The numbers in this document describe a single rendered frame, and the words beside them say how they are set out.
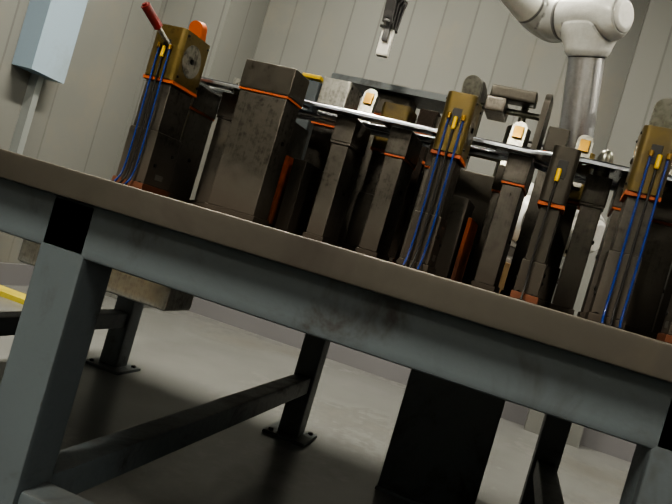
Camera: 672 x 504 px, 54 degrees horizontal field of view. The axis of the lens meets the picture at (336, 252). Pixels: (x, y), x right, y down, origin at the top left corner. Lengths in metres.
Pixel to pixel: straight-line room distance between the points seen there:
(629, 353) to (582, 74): 1.37
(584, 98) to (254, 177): 1.05
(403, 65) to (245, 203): 3.15
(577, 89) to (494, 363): 1.35
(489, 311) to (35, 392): 0.66
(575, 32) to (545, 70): 2.31
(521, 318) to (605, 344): 0.09
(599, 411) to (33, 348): 0.77
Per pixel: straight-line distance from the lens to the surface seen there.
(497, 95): 1.70
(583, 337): 0.79
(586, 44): 2.06
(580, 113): 2.07
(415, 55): 4.47
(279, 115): 1.42
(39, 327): 1.06
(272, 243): 0.84
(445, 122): 1.30
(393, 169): 1.47
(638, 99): 4.22
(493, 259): 1.41
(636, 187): 1.23
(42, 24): 3.69
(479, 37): 4.46
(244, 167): 1.42
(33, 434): 1.09
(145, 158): 1.51
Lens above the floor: 0.70
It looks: level
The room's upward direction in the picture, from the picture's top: 16 degrees clockwise
